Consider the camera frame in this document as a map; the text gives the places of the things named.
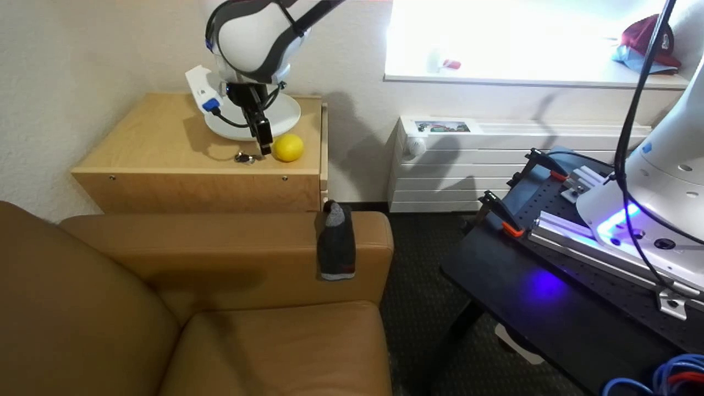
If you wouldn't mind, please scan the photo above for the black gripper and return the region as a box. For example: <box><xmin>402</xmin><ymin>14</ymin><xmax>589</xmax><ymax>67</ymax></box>
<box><xmin>227</xmin><ymin>84</ymin><xmax>272</xmax><ymax>155</ymax></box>

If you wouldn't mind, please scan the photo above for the small dark key bunch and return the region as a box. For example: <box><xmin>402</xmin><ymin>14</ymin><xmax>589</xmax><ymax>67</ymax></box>
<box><xmin>233</xmin><ymin>151</ymin><xmax>258</xmax><ymax>162</ymax></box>

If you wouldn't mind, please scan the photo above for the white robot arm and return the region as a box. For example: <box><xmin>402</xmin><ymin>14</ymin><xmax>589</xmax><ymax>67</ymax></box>
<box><xmin>205</xmin><ymin>0</ymin><xmax>704</xmax><ymax>294</ymax></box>

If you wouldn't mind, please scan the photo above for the yellow lemon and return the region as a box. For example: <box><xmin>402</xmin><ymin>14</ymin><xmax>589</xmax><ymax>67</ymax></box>
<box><xmin>272</xmin><ymin>134</ymin><xmax>305</xmax><ymax>162</ymax></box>

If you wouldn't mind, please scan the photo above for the white round plate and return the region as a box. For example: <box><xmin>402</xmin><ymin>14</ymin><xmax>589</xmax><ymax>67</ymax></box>
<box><xmin>198</xmin><ymin>94</ymin><xmax>302</xmax><ymax>141</ymax></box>

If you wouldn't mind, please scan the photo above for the black grey sock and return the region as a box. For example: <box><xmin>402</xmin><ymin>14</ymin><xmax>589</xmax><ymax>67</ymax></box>
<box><xmin>316</xmin><ymin>199</ymin><xmax>356</xmax><ymax>281</ymax></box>

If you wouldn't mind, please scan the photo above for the light wooden side table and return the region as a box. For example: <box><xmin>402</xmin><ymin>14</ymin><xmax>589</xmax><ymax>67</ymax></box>
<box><xmin>71</xmin><ymin>92</ymin><xmax>328</xmax><ymax>212</ymax></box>

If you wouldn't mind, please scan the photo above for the tan leather armchair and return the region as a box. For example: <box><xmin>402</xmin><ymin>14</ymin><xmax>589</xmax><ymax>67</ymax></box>
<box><xmin>0</xmin><ymin>202</ymin><xmax>394</xmax><ymax>396</ymax></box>

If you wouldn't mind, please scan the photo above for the small red white object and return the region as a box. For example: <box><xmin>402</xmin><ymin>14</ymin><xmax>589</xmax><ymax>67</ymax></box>
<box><xmin>443</xmin><ymin>59</ymin><xmax>461</xmax><ymax>72</ymax></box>

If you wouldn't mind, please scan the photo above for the white window sill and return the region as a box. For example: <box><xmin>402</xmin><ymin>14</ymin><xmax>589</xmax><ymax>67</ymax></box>
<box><xmin>381</xmin><ymin>64</ymin><xmax>696</xmax><ymax>92</ymax></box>

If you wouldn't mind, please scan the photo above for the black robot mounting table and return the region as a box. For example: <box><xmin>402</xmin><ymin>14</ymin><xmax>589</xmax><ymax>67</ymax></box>
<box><xmin>424</xmin><ymin>160</ymin><xmax>704</xmax><ymax>394</ymax></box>

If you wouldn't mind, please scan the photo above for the maroon baseball cap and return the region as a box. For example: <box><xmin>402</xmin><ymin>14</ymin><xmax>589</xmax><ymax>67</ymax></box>
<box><xmin>620</xmin><ymin>14</ymin><xmax>680</xmax><ymax>67</ymax></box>

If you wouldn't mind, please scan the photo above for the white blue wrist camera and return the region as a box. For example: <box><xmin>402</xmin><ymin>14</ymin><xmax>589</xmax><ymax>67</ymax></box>
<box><xmin>184</xmin><ymin>66</ymin><xmax>222</xmax><ymax>117</ymax></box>

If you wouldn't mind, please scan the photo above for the white wall heater unit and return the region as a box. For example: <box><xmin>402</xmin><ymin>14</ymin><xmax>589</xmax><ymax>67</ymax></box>
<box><xmin>387</xmin><ymin>113</ymin><xmax>620</xmax><ymax>212</ymax></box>

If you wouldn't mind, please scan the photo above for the orange handled black clamp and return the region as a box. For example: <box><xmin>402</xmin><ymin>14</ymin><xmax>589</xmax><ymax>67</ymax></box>
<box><xmin>480</xmin><ymin>189</ymin><xmax>523</xmax><ymax>240</ymax></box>

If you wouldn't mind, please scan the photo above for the aluminium rail bracket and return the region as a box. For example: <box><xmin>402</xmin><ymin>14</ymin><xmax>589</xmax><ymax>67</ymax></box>
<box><xmin>530</xmin><ymin>208</ymin><xmax>704</xmax><ymax>321</ymax></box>

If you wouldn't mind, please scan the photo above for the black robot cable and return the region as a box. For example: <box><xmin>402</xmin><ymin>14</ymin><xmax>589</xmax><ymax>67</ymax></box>
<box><xmin>614</xmin><ymin>0</ymin><xmax>704</xmax><ymax>296</ymax></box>

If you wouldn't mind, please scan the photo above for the blue coiled cable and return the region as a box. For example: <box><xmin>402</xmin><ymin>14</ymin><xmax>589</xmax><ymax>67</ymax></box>
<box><xmin>600</xmin><ymin>351</ymin><xmax>704</xmax><ymax>396</ymax></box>

